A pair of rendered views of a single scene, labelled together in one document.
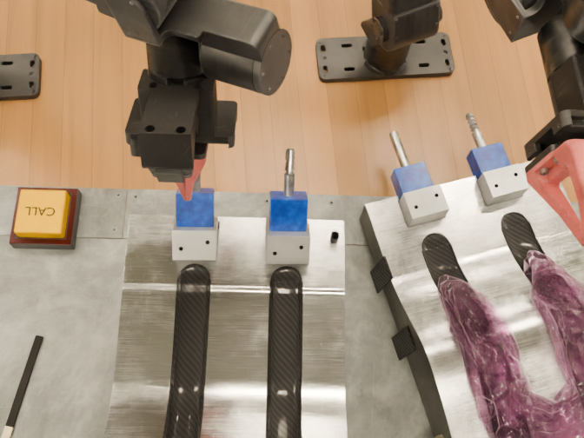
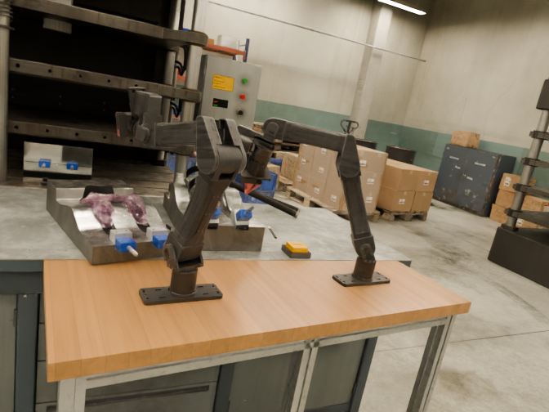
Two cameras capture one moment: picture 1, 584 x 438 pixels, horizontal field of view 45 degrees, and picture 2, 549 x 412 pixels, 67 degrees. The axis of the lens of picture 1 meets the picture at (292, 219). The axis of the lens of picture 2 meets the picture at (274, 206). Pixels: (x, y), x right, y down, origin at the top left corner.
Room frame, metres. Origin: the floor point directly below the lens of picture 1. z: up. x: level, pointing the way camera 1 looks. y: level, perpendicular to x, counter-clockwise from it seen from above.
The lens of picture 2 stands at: (1.55, -0.27, 1.30)
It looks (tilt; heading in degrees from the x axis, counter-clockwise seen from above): 14 degrees down; 159
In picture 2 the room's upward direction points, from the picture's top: 10 degrees clockwise
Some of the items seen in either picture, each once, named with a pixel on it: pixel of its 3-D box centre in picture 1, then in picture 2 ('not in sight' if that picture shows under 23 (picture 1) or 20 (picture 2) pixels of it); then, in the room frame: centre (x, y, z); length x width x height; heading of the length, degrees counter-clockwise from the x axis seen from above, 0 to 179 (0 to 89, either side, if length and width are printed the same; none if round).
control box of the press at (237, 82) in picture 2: not in sight; (211, 196); (-0.67, 0.20, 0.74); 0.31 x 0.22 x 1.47; 95
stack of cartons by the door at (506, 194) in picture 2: not in sight; (523, 203); (-3.36, 5.97, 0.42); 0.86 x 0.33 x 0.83; 5
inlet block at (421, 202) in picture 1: (409, 175); (163, 243); (0.39, -0.15, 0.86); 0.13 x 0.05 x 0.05; 22
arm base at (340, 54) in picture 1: (388, 43); (183, 280); (0.60, -0.11, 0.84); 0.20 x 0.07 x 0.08; 100
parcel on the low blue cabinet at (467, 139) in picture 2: not in sight; (465, 139); (-4.76, 5.74, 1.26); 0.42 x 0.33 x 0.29; 5
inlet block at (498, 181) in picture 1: (486, 156); (127, 246); (0.43, -0.25, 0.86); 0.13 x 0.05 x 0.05; 22
